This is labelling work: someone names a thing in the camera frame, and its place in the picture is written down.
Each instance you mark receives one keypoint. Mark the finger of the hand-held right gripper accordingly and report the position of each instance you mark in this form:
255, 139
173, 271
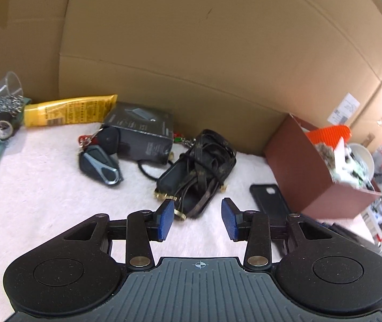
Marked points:
348, 233

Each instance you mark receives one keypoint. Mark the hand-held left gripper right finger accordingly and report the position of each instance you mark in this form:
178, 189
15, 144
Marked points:
229, 222

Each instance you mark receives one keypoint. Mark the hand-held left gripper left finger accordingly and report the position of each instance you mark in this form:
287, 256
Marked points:
165, 220

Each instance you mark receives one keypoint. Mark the maroon box container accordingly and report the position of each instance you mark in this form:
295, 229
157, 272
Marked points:
304, 174

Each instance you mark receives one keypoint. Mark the orange plastic brush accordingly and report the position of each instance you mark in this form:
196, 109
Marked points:
328, 132

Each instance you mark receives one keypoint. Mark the black phone case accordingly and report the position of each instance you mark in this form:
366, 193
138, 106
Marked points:
269, 201

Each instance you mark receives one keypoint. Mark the white bowl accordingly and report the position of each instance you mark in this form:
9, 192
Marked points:
362, 156

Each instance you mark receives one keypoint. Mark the dried brown coral piece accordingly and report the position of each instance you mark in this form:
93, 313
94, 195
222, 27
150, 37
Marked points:
325, 154

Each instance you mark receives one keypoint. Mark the white plastic pieces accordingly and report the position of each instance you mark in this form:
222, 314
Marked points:
340, 151

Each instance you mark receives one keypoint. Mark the red and green trinket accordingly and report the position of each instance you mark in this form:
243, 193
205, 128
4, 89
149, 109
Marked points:
177, 137

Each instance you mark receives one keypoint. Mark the silver and black key fob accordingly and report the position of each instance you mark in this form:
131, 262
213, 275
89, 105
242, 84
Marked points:
98, 164

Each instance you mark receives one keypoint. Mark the black cardboard box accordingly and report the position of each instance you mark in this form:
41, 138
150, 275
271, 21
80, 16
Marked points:
137, 130

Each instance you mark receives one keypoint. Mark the large white shipping label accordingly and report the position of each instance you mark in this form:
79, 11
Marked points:
343, 109

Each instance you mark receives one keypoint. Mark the white fluffy towel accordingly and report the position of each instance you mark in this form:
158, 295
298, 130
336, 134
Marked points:
43, 191

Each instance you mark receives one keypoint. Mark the yellow tube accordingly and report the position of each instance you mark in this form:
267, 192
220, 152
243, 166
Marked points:
70, 110

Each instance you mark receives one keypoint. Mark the brown cardboard backdrop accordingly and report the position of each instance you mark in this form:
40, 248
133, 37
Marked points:
177, 40

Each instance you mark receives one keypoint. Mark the wide black tape roll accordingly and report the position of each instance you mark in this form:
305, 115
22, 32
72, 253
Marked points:
5, 127

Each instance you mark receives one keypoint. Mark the steel wool scourer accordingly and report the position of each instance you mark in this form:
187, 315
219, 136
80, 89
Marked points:
8, 105

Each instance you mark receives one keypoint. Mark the clear plastic cup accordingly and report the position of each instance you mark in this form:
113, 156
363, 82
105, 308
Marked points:
13, 84

